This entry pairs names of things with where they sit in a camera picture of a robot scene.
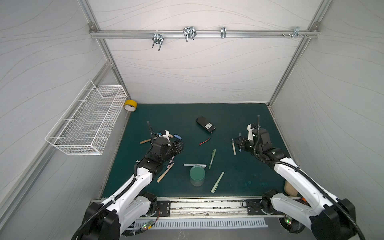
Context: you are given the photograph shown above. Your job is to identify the metal hook clamp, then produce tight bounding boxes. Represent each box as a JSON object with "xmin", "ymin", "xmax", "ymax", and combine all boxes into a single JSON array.
[{"xmin": 183, "ymin": 27, "xmax": 197, "ymax": 42}]

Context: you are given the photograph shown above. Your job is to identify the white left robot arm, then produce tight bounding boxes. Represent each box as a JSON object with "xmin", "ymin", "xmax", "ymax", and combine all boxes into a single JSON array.
[{"xmin": 72, "ymin": 128, "xmax": 184, "ymax": 240}]

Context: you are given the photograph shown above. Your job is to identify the brown orange marker pen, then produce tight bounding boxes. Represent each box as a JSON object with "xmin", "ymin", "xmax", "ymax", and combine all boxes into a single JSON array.
[{"xmin": 140, "ymin": 139, "xmax": 152, "ymax": 144}]

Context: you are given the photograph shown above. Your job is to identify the cork sanding block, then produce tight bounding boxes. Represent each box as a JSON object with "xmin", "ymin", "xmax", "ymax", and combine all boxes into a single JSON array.
[{"xmin": 284, "ymin": 181, "xmax": 299, "ymax": 197}]

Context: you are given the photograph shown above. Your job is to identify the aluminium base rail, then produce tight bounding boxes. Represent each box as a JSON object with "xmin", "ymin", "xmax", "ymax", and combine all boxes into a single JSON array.
[{"xmin": 158, "ymin": 196, "xmax": 262, "ymax": 219}]

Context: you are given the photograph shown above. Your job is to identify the red black wire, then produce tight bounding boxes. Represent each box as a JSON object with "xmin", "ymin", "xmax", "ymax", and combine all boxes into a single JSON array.
[{"xmin": 199, "ymin": 131, "xmax": 213, "ymax": 147}]

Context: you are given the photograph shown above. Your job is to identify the beige fountain pen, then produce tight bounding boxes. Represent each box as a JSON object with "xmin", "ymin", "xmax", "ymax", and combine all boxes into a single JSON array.
[{"xmin": 231, "ymin": 139, "xmax": 237, "ymax": 156}]

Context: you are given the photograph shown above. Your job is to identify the black battery box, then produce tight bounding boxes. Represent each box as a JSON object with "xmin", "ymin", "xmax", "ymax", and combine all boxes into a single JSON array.
[{"xmin": 196, "ymin": 117, "xmax": 216, "ymax": 133}]

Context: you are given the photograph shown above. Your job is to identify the metal u-bolt clamp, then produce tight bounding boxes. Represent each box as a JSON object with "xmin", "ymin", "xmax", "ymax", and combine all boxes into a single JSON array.
[{"xmin": 152, "ymin": 33, "xmax": 164, "ymax": 51}]

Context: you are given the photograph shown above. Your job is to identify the aluminium cross rail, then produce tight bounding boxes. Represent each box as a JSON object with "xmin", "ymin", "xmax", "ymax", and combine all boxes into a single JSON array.
[{"xmin": 90, "ymin": 29, "xmax": 321, "ymax": 39}]

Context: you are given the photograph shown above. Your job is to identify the white wire basket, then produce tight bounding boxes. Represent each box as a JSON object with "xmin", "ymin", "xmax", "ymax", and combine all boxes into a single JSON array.
[{"xmin": 45, "ymin": 80, "xmax": 128, "ymax": 156}]

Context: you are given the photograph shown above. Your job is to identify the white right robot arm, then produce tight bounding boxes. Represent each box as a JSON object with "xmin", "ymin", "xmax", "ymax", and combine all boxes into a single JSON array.
[{"xmin": 233, "ymin": 123, "xmax": 365, "ymax": 240}]

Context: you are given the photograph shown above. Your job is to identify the small metal ring clamp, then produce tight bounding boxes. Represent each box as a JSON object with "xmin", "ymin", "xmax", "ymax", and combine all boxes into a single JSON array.
[{"xmin": 221, "ymin": 27, "xmax": 227, "ymax": 39}]

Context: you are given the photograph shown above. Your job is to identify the green lidded round container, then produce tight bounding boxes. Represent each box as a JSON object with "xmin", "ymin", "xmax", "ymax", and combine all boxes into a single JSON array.
[{"xmin": 190, "ymin": 166, "xmax": 206, "ymax": 187}]

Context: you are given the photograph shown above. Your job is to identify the dark green pen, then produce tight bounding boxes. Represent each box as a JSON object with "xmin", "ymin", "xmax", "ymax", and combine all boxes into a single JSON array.
[{"xmin": 209, "ymin": 149, "xmax": 217, "ymax": 169}]

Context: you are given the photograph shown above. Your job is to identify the pale blue white pen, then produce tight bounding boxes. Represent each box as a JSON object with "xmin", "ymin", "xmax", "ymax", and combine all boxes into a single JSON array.
[{"xmin": 184, "ymin": 164, "xmax": 207, "ymax": 168}]

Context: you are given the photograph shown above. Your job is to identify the light green pen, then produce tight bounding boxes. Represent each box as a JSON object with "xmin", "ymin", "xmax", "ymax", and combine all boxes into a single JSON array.
[{"xmin": 211, "ymin": 172, "xmax": 225, "ymax": 193}]

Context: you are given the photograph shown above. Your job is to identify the metal bracket clamp right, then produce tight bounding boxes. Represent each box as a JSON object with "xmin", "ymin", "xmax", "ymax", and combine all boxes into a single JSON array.
[{"xmin": 282, "ymin": 27, "xmax": 309, "ymax": 39}]

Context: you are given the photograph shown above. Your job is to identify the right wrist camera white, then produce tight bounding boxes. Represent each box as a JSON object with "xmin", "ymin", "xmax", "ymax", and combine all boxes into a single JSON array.
[{"xmin": 247, "ymin": 124, "xmax": 255, "ymax": 141}]

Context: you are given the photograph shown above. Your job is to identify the yellow tape roll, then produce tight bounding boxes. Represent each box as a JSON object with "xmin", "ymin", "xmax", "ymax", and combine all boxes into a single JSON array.
[{"xmin": 124, "ymin": 100, "xmax": 138, "ymax": 112}]

